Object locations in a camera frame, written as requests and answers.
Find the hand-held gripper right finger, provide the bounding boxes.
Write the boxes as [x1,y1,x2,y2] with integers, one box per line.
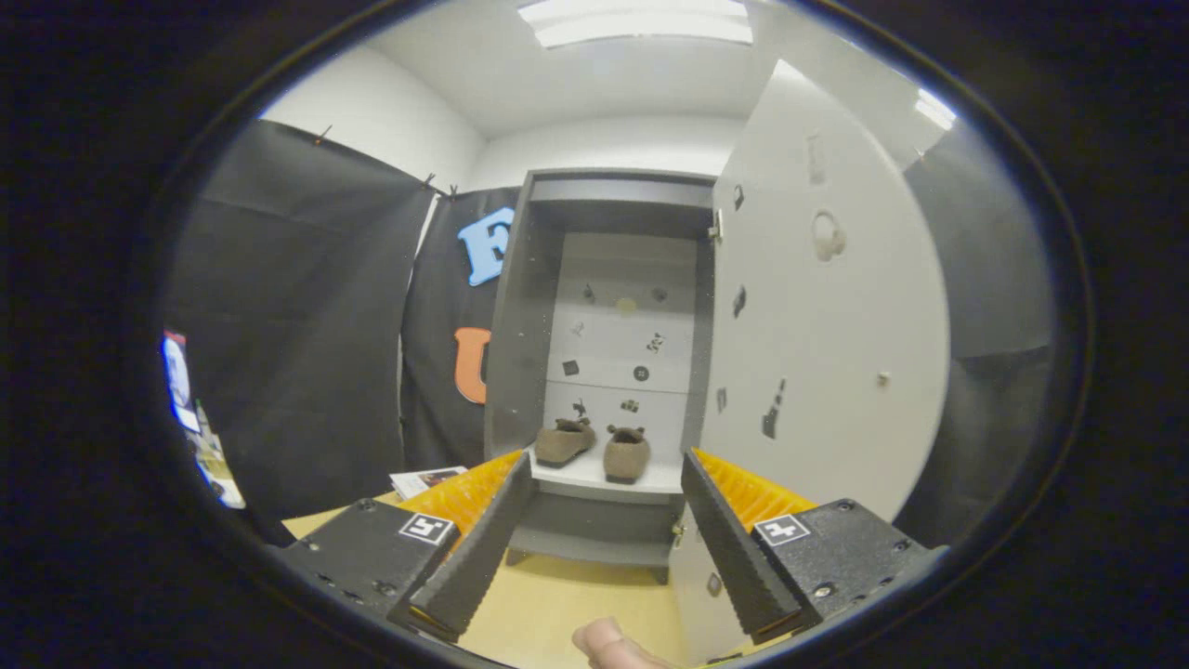
[681,448,950,645]

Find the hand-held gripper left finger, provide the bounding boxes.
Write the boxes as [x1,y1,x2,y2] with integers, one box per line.
[279,450,538,644]

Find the brown fuzzy shoe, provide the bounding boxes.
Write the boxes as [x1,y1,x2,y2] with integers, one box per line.
[533,417,597,468]
[603,425,652,485]

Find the grey shoe cabinet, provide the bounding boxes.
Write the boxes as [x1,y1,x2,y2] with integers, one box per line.
[483,167,721,586]

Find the white shoe cabinet door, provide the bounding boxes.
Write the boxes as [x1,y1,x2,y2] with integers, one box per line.
[667,58,953,665]

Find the white book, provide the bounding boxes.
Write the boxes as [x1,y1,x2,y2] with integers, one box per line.
[390,466,468,501]

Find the cluttered small items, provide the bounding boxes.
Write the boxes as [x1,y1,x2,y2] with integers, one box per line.
[190,400,247,510]

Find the black backdrop cloth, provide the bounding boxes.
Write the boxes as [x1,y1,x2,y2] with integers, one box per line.
[167,116,1055,549]

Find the small ceiling light panel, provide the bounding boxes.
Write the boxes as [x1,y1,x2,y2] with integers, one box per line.
[915,88,958,131]

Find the long ceiling light panel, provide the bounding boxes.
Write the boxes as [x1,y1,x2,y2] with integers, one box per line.
[517,0,753,49]

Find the blue wall poster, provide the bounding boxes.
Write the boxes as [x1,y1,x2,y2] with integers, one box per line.
[163,330,201,433]

